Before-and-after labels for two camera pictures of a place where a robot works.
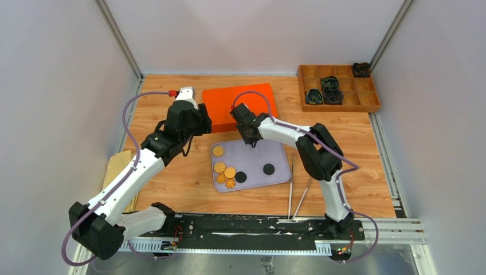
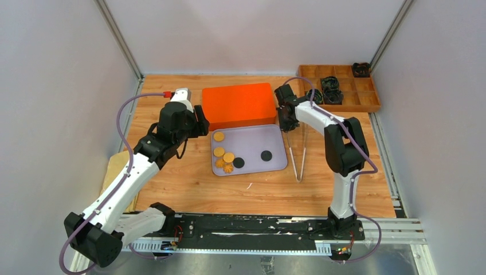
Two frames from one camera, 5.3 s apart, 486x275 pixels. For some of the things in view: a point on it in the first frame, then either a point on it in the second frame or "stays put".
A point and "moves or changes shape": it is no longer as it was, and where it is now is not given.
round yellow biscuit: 219,167 to 219,151
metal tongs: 289,219 moves or changes shape
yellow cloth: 117,164 stays put
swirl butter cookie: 230,183 to 228,168
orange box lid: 220,101 stays put
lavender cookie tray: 251,161 moves or changes shape
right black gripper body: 247,138 to 286,124
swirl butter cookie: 220,178 to 219,163
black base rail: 262,228 stays put
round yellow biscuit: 230,172 to 228,157
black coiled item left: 314,96 stays put
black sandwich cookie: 240,177 to 239,162
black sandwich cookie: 269,169 to 266,155
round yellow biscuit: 218,150 to 218,136
